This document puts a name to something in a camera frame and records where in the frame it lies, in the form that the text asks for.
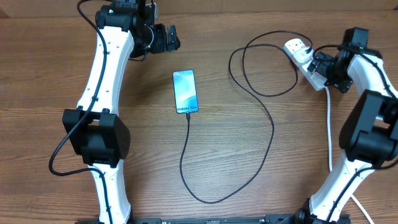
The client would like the white charger plug adapter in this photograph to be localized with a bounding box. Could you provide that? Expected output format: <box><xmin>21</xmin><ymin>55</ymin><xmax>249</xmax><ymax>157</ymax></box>
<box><xmin>293</xmin><ymin>47</ymin><xmax>313</xmax><ymax>65</ymax></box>

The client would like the Samsung Galaxy smartphone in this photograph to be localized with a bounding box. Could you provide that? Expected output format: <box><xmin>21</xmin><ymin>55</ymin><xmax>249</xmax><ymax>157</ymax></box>
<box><xmin>172</xmin><ymin>70</ymin><xmax>199</xmax><ymax>114</ymax></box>

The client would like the white power strip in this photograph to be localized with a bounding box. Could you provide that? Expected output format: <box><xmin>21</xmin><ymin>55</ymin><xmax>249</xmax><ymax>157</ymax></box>
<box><xmin>284</xmin><ymin>38</ymin><xmax>326</xmax><ymax>91</ymax></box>

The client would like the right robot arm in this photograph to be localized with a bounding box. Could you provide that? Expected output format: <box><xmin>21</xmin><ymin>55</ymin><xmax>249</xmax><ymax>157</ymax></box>
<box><xmin>283</xmin><ymin>27</ymin><xmax>397</xmax><ymax>223</ymax></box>

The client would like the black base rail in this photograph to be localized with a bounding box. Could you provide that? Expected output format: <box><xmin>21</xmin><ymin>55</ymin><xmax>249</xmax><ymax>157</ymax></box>
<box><xmin>74</xmin><ymin>213</ymin><xmax>352</xmax><ymax>224</ymax></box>

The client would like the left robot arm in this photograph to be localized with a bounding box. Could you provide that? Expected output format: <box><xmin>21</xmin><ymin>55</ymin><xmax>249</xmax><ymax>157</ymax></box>
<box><xmin>60</xmin><ymin>1</ymin><xmax>180</xmax><ymax>223</ymax></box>

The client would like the black USB charging cable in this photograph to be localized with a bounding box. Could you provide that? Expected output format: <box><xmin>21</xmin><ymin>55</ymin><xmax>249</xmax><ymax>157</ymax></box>
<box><xmin>179</xmin><ymin>30</ymin><xmax>313</xmax><ymax>205</ymax></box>

